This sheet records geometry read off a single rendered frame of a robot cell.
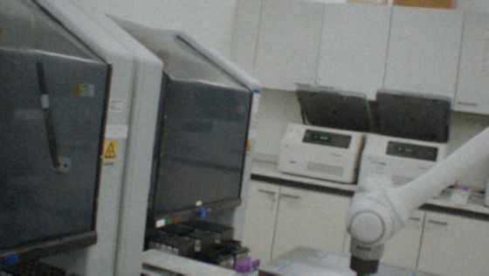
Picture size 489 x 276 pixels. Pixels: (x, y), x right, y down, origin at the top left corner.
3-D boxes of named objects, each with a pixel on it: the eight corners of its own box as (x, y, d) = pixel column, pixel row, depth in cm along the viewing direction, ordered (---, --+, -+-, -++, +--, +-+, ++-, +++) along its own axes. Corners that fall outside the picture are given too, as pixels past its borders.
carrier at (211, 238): (210, 248, 197) (211, 232, 196) (215, 250, 196) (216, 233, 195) (194, 254, 186) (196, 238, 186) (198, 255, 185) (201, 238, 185)
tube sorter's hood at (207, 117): (26, 196, 176) (46, 3, 173) (131, 182, 231) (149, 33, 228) (154, 230, 155) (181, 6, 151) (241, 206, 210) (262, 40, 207)
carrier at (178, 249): (189, 256, 183) (190, 239, 182) (194, 258, 182) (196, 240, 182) (170, 263, 172) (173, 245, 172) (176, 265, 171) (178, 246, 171)
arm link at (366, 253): (347, 234, 135) (343, 257, 135) (382, 240, 131) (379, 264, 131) (355, 228, 143) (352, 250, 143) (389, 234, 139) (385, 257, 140)
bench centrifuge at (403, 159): (355, 186, 368) (369, 85, 364) (372, 179, 425) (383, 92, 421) (438, 200, 345) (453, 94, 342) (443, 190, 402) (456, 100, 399)
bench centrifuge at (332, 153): (275, 172, 393) (286, 82, 390) (304, 169, 449) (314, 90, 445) (350, 185, 369) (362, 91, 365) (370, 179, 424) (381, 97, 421)
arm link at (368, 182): (349, 227, 144) (345, 237, 131) (358, 169, 143) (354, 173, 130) (389, 233, 141) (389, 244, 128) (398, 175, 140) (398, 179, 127)
